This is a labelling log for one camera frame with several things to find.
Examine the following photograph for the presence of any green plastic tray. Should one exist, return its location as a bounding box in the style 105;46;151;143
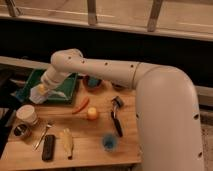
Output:
16;69;78;104

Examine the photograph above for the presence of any teal round object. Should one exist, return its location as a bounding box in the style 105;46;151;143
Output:
88;77;101;88

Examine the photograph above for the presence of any white grey towel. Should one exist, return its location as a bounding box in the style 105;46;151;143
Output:
29;84;67;104

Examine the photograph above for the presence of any blue cup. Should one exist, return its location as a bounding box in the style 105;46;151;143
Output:
102;133;117;152

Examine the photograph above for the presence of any silver fork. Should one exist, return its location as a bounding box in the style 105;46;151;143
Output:
33;122;53;150

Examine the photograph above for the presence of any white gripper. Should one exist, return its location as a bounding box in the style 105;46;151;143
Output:
38;68;69;94

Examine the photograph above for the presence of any dark purple bowl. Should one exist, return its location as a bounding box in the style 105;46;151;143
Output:
111;83;126;91

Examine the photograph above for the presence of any white paper cup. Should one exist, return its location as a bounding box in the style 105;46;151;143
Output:
16;105;38;125

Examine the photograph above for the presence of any orange carrot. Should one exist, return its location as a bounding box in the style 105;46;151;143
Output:
72;97;90;114

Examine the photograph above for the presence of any black rectangular block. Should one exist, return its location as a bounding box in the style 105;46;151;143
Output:
42;135;55;161

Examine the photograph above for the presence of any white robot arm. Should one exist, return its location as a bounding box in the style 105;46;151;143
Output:
41;49;204;171

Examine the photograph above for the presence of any yellow orange ball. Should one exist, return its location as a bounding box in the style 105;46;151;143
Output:
87;107;99;120

